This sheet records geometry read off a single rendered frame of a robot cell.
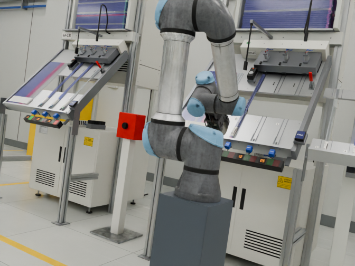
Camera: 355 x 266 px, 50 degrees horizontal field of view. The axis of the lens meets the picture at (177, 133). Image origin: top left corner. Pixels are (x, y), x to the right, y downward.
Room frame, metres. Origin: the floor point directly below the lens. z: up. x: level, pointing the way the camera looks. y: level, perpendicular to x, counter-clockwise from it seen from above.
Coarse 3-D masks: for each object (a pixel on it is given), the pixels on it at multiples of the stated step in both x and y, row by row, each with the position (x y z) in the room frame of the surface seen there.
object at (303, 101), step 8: (352, 0) 2.42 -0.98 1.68; (352, 8) 2.46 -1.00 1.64; (344, 40) 2.37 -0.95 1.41; (344, 48) 2.41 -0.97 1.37; (344, 56) 2.45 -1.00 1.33; (344, 64) 2.49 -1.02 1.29; (328, 80) 2.25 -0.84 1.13; (240, 96) 2.63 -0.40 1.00; (248, 96) 2.53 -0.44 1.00; (256, 96) 2.47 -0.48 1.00; (264, 96) 2.44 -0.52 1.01; (272, 96) 2.41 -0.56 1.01; (280, 96) 2.38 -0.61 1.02; (288, 96) 2.36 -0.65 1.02; (320, 96) 2.26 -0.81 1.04; (304, 104) 2.59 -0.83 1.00; (320, 104) 2.41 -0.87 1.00; (320, 128) 2.26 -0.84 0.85; (320, 136) 2.25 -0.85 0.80
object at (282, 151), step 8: (224, 144) 1.88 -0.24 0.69; (232, 144) 1.85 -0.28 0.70; (240, 144) 1.82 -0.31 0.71; (248, 144) 1.79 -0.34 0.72; (256, 144) 1.77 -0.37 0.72; (264, 144) 1.75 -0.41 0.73; (272, 144) 1.73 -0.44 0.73; (256, 152) 1.81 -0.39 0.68; (264, 152) 1.78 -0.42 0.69; (280, 152) 1.73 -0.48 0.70; (288, 152) 1.70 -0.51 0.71
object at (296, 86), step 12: (240, 60) 2.32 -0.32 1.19; (252, 60) 2.29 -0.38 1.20; (240, 72) 2.23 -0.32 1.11; (264, 72) 2.17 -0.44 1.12; (276, 72) 2.14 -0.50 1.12; (240, 84) 2.15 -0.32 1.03; (252, 84) 2.12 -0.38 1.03; (264, 84) 2.09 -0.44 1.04; (276, 84) 2.06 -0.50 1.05; (288, 84) 2.03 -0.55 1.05; (300, 84) 2.00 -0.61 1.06; (300, 96) 1.95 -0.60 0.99
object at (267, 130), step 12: (252, 120) 1.91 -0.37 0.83; (264, 120) 1.89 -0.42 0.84; (276, 120) 1.86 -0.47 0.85; (288, 120) 1.84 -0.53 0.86; (228, 132) 1.90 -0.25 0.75; (240, 132) 1.87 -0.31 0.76; (252, 132) 1.85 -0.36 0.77; (264, 132) 1.83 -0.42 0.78; (276, 132) 1.81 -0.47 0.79; (288, 132) 1.78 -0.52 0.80; (288, 144) 1.73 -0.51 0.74
